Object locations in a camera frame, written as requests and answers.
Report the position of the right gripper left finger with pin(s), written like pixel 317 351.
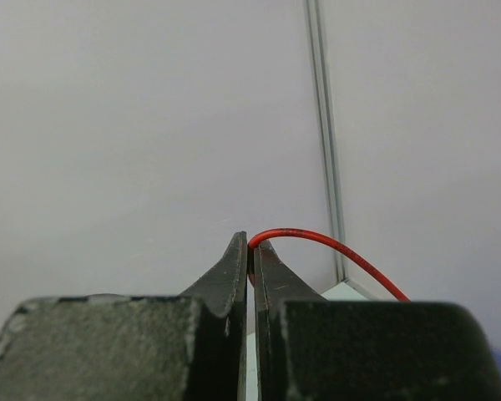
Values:
pixel 191 346

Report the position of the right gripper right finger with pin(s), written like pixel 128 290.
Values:
pixel 310 348

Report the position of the right aluminium frame post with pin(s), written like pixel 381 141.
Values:
pixel 322 85

